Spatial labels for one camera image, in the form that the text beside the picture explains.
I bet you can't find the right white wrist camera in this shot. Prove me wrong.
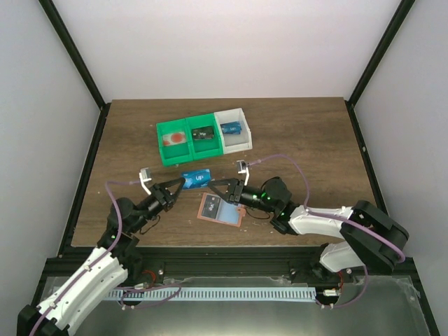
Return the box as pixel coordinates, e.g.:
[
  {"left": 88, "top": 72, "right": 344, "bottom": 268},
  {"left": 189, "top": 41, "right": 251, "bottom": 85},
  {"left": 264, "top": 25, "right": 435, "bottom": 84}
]
[{"left": 236, "top": 160, "right": 250, "bottom": 186}]

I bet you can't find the left black frame post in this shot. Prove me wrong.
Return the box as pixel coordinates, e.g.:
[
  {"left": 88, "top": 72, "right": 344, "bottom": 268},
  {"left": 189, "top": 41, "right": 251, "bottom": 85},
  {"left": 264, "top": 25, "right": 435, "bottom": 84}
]
[{"left": 37, "top": 0, "right": 107, "bottom": 110}]

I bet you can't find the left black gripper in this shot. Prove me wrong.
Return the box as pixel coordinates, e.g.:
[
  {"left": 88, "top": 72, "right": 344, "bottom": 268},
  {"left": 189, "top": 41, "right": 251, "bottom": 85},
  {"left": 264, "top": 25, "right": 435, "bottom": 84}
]
[{"left": 130, "top": 178, "right": 187, "bottom": 234}]

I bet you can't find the black aluminium front rail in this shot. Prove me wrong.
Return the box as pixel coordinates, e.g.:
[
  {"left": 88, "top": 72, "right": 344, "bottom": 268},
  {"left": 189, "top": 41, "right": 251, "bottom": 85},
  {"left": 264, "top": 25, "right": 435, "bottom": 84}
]
[{"left": 45, "top": 246, "right": 414, "bottom": 281}]

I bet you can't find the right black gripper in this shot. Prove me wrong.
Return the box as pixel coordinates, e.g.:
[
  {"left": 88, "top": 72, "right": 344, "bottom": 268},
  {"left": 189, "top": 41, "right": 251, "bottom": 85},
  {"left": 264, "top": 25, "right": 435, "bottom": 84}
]
[{"left": 209, "top": 178, "right": 277, "bottom": 214}]

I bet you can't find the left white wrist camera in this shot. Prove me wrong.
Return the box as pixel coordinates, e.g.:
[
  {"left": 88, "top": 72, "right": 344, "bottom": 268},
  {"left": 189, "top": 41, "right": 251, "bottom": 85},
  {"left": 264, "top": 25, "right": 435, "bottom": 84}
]
[{"left": 139, "top": 167, "right": 152, "bottom": 196}]

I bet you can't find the black card in bin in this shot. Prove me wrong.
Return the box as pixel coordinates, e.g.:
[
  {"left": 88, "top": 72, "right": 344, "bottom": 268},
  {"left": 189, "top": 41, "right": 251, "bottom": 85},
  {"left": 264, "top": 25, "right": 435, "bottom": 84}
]
[{"left": 191, "top": 126, "right": 216, "bottom": 141}]

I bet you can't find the black frame post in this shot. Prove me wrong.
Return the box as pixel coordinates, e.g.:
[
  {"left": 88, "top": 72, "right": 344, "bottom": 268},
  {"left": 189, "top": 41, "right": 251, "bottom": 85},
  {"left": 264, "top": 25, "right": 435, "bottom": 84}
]
[
  {"left": 37, "top": 0, "right": 107, "bottom": 110},
  {"left": 348, "top": 0, "right": 417, "bottom": 108}
]

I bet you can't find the left green bin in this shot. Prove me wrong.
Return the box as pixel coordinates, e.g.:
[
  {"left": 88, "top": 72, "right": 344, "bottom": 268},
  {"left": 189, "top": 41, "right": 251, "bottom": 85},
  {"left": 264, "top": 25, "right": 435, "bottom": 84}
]
[{"left": 156, "top": 118, "right": 193, "bottom": 167}]

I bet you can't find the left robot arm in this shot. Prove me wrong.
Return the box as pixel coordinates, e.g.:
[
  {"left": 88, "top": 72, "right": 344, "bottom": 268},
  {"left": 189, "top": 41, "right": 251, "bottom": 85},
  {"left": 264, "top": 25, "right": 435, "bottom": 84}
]
[{"left": 17, "top": 171, "right": 186, "bottom": 335}]

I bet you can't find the black VIP card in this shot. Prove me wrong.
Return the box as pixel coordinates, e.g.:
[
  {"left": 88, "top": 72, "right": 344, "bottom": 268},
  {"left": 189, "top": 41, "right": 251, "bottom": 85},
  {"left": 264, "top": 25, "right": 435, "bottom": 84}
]
[{"left": 192, "top": 127, "right": 216, "bottom": 141}]

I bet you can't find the green bin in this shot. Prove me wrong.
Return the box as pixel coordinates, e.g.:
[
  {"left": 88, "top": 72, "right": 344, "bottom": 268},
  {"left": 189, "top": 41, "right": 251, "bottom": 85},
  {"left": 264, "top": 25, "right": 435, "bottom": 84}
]
[
  {"left": 185, "top": 113, "right": 223, "bottom": 160},
  {"left": 156, "top": 118, "right": 193, "bottom": 167}
]

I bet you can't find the white bin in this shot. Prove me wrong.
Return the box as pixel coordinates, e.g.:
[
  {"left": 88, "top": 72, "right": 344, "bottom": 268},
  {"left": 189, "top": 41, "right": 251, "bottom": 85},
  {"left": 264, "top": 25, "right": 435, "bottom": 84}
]
[{"left": 213, "top": 108, "right": 253, "bottom": 155}]

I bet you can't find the right black frame post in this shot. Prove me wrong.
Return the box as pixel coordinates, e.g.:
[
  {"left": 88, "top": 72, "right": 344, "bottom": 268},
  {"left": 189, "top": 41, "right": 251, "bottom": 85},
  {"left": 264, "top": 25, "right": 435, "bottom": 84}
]
[{"left": 348, "top": 0, "right": 417, "bottom": 108}]

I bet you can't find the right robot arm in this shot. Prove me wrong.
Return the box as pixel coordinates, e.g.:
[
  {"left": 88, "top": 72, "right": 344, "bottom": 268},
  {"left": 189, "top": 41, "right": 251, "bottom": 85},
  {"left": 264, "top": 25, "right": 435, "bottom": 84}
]
[{"left": 208, "top": 176, "right": 409, "bottom": 282}]

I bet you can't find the light blue slotted cable duct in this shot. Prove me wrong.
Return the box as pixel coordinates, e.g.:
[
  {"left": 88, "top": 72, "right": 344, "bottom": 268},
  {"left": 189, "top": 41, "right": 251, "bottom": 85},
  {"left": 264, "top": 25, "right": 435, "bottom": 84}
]
[{"left": 105, "top": 287, "right": 316, "bottom": 303}]

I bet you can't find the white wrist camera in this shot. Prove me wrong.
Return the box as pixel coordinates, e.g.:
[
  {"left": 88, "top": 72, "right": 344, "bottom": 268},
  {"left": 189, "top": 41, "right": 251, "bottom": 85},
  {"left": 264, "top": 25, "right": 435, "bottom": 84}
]
[
  {"left": 139, "top": 167, "right": 152, "bottom": 196},
  {"left": 236, "top": 160, "right": 250, "bottom": 186}
]

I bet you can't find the red white card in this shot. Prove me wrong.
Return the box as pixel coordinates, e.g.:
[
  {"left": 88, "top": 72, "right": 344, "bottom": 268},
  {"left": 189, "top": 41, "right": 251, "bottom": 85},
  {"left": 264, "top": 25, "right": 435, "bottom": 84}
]
[{"left": 162, "top": 132, "right": 186, "bottom": 146}]

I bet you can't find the middle green bin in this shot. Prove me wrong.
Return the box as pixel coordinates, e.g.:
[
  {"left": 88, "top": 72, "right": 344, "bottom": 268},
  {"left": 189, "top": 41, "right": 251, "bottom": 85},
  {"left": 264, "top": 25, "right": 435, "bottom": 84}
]
[{"left": 185, "top": 113, "right": 223, "bottom": 160}]

